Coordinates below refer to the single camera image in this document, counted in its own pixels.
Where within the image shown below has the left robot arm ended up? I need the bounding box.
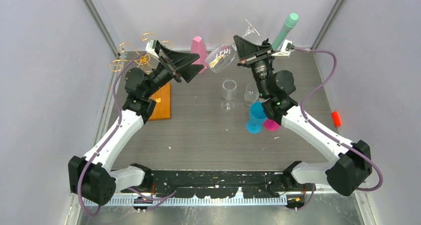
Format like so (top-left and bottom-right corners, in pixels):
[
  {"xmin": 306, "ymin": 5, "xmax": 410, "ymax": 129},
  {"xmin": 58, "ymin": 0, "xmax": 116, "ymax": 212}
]
[{"xmin": 68, "ymin": 40, "xmax": 204, "ymax": 206}]

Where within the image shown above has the mint green microphone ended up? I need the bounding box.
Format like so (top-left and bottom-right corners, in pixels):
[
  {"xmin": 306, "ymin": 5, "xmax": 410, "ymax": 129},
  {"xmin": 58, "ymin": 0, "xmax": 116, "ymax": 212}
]
[{"xmin": 272, "ymin": 12, "xmax": 299, "ymax": 51}]

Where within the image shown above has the clear wine glass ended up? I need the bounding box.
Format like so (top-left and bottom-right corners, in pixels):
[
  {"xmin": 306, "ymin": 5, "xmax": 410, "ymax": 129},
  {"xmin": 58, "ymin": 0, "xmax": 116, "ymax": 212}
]
[
  {"xmin": 205, "ymin": 18, "xmax": 261, "ymax": 74},
  {"xmin": 221, "ymin": 79, "xmax": 237, "ymax": 111}
]

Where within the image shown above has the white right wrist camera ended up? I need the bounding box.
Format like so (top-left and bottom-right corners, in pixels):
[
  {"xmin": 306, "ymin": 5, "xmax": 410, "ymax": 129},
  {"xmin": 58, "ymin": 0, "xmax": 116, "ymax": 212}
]
[{"xmin": 272, "ymin": 39, "xmax": 293, "ymax": 57}]

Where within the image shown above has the black tripod stand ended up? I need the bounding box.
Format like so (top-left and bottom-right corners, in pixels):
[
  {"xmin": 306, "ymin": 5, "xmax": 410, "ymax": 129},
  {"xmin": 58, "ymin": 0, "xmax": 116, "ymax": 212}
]
[{"xmin": 261, "ymin": 38, "xmax": 271, "ymax": 48}]

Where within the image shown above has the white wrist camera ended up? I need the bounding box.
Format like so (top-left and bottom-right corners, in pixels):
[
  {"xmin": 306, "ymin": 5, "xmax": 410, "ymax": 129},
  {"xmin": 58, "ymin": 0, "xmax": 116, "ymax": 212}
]
[
  {"xmin": 272, "ymin": 39, "xmax": 293, "ymax": 57},
  {"xmin": 145, "ymin": 39, "xmax": 159, "ymax": 60}
]

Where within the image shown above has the pink wine glass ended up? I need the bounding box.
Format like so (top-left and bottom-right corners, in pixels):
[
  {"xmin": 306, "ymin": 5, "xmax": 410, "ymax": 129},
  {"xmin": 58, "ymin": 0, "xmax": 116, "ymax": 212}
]
[{"xmin": 264, "ymin": 119, "xmax": 280, "ymax": 132}]

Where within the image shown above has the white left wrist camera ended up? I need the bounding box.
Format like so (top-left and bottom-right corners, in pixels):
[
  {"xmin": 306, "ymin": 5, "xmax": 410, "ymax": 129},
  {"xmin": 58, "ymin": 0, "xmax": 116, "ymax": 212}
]
[{"xmin": 145, "ymin": 39, "xmax": 159, "ymax": 60}]

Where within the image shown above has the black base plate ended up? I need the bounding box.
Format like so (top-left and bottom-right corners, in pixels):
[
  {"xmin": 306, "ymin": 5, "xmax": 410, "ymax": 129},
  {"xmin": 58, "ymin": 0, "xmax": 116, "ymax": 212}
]
[{"xmin": 120, "ymin": 169, "xmax": 316, "ymax": 200}]

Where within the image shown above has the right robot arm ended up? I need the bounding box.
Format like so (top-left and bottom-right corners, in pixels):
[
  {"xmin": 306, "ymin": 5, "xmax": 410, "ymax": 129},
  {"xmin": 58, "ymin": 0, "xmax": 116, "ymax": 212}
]
[{"xmin": 233, "ymin": 35, "xmax": 375, "ymax": 196}]

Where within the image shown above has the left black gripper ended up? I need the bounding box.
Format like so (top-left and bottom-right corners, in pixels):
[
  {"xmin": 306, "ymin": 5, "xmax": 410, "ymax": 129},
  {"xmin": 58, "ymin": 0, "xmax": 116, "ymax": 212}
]
[{"xmin": 143, "ymin": 45, "xmax": 203, "ymax": 98}]

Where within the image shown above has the short ribbed clear glass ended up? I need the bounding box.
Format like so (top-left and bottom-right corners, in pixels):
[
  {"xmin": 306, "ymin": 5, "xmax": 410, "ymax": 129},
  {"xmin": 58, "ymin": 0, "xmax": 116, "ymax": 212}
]
[{"xmin": 244, "ymin": 82, "xmax": 260, "ymax": 106}]

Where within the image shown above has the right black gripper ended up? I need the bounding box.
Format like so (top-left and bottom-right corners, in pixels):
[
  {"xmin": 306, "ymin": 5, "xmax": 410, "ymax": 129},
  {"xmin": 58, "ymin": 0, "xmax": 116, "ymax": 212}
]
[{"xmin": 233, "ymin": 37, "xmax": 275, "ymax": 98}]

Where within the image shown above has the blue wine glass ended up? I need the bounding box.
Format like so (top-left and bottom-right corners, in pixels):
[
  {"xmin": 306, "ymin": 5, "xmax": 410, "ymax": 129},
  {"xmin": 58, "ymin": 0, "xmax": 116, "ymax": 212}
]
[{"xmin": 246, "ymin": 102, "xmax": 267, "ymax": 134}]

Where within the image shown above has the pink metronome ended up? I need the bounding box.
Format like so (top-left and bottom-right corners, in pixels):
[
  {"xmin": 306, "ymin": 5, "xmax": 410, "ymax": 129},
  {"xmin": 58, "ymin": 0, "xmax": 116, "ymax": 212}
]
[{"xmin": 191, "ymin": 36, "xmax": 208, "ymax": 74}]

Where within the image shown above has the red block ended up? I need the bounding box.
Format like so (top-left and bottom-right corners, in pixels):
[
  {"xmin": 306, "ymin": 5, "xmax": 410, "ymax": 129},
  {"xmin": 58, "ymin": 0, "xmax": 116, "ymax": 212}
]
[{"xmin": 331, "ymin": 111, "xmax": 342, "ymax": 128}]

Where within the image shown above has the gold wire glass rack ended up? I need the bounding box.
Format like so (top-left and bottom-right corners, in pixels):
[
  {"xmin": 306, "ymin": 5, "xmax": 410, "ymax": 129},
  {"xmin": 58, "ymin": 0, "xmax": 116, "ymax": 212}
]
[{"xmin": 109, "ymin": 33, "xmax": 174, "ymax": 76}]

